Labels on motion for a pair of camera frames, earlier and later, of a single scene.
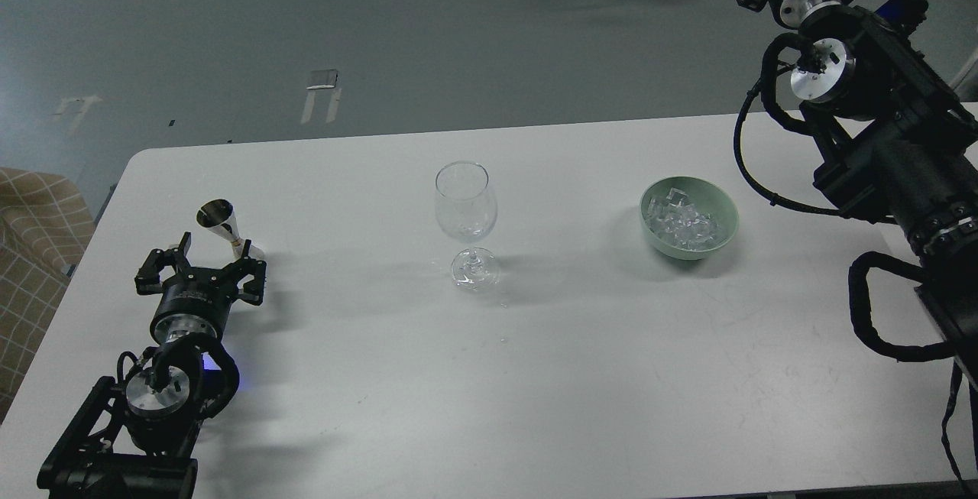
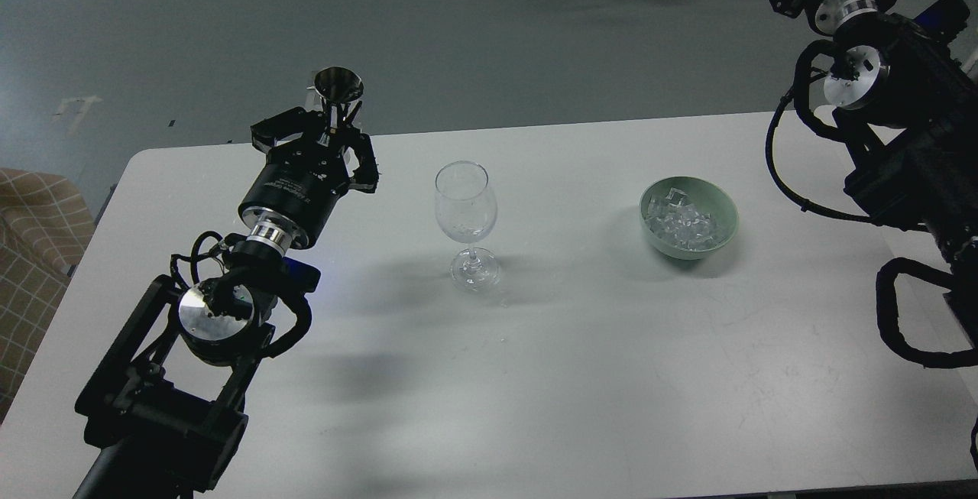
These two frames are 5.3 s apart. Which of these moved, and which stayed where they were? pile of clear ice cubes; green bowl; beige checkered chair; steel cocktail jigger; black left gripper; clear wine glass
Moved: black left gripper; steel cocktail jigger
Stayed: green bowl; clear wine glass; pile of clear ice cubes; beige checkered chair
